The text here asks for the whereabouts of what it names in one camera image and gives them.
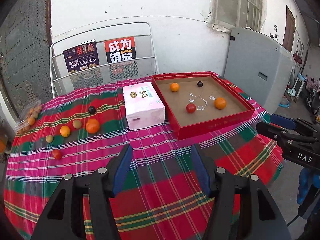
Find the large orange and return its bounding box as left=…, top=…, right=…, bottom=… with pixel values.
left=214, top=97, right=227, bottom=110

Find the red tomato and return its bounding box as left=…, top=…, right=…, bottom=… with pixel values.
left=52, top=149, right=62, bottom=160
left=185, top=103, right=196, bottom=114

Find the red tomato front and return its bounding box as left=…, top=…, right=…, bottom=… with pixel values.
left=185, top=103, right=196, bottom=114

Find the kiwi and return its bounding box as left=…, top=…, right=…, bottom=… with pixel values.
left=46, top=135, right=54, bottom=143
left=72, top=119, right=82, bottom=129

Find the small orange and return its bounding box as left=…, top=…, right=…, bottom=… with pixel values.
left=60, top=125, right=71, bottom=138

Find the mandarin orange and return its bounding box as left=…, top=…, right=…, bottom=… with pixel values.
left=85, top=118, right=100, bottom=134

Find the dark plum back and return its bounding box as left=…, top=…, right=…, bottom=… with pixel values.
left=88, top=106, right=97, bottom=115

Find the blue gloved right hand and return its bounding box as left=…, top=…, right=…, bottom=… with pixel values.
left=297, top=167, right=319, bottom=204

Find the grey cabinet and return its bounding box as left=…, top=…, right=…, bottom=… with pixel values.
left=223, top=28, right=293, bottom=114

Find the red cardboard tray box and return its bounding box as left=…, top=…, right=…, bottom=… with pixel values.
left=152, top=72, right=255, bottom=140

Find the plaid red tablecloth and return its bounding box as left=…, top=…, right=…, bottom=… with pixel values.
left=3, top=80, right=283, bottom=239

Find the clear plastic fruit container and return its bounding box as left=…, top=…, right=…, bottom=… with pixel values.
left=14, top=100, right=42, bottom=134

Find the white pink tissue pack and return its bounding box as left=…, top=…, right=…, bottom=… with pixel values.
left=123, top=82, right=165, bottom=131

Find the white metal mesh rack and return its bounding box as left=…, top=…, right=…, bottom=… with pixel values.
left=49, top=21, right=159, bottom=98

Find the dark blue cookbook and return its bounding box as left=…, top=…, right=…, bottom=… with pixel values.
left=63, top=41, right=100, bottom=74

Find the red black book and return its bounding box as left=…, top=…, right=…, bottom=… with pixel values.
left=104, top=36, right=136, bottom=63

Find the studded metal door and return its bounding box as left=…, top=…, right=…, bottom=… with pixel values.
left=1, top=0, right=52, bottom=115

